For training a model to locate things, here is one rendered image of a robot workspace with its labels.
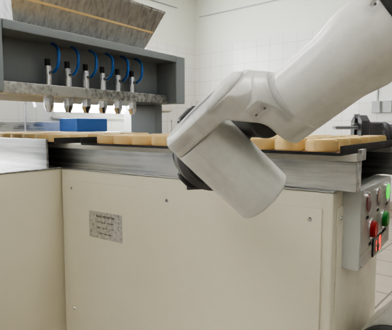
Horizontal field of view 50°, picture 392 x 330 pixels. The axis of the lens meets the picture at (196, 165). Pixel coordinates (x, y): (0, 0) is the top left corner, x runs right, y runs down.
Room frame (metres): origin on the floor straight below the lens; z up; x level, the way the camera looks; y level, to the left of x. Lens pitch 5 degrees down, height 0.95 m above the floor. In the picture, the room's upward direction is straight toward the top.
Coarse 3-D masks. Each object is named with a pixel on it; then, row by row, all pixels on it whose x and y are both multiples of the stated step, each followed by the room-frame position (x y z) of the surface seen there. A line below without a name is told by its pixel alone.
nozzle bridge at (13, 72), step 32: (0, 32) 0.95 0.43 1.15; (32, 32) 1.01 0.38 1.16; (64, 32) 1.08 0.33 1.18; (0, 64) 0.94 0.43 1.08; (32, 64) 1.10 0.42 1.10; (160, 64) 1.50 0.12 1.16; (0, 96) 1.11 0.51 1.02; (32, 96) 1.11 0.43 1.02; (64, 96) 1.12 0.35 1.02; (96, 96) 1.21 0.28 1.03; (128, 96) 1.32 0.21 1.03; (160, 96) 1.44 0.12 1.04; (160, 128) 1.55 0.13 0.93
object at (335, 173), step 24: (48, 144) 1.11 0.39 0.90; (72, 144) 1.05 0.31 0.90; (96, 168) 1.00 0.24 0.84; (120, 168) 0.96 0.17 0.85; (144, 168) 0.91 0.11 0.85; (168, 168) 0.88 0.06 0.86; (288, 168) 0.72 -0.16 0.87; (312, 168) 0.70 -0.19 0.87; (336, 168) 0.68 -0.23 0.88; (360, 168) 0.67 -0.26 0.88
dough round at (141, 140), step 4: (132, 136) 0.91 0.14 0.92; (136, 136) 0.90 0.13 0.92; (140, 136) 0.90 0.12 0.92; (144, 136) 0.90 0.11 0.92; (148, 136) 0.91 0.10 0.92; (152, 136) 0.92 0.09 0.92; (132, 140) 0.91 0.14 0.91; (136, 140) 0.90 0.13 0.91; (140, 140) 0.90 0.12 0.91; (144, 140) 0.90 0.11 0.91; (148, 140) 0.90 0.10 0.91; (132, 144) 0.92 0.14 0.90; (136, 144) 0.90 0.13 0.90; (140, 144) 0.90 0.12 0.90; (144, 144) 0.90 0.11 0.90; (148, 144) 0.91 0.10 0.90
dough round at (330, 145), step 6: (306, 144) 0.69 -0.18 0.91; (312, 144) 0.67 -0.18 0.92; (318, 144) 0.66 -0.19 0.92; (324, 144) 0.66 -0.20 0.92; (330, 144) 0.66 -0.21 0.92; (336, 144) 0.67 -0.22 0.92; (312, 150) 0.67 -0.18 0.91; (318, 150) 0.66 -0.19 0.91; (324, 150) 0.66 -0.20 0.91; (330, 150) 0.66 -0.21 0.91; (336, 150) 0.67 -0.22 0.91
